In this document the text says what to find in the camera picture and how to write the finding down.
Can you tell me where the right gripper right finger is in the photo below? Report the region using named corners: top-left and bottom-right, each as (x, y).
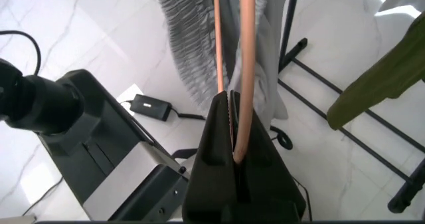
top-left (231, 90), bottom-right (307, 222)

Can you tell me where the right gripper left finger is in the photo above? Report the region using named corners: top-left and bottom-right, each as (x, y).
top-left (182, 90), bottom-right (238, 222)

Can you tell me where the pink clothes hanger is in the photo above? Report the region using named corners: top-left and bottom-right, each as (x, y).
top-left (212, 0), bottom-right (257, 166)

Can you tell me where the pale grey garment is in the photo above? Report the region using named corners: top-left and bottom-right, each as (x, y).
top-left (154, 0), bottom-right (289, 122)

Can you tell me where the green printed shirt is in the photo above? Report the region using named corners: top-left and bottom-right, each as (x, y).
top-left (326, 11), bottom-right (425, 131)

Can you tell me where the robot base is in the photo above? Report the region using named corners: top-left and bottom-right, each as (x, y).
top-left (0, 57), bottom-right (190, 222)

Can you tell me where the black clothes rack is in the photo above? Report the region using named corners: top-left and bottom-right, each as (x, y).
top-left (277, 0), bottom-right (425, 214)

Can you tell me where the black power adapter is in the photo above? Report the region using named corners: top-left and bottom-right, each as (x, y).
top-left (128, 93), bottom-right (173, 122)

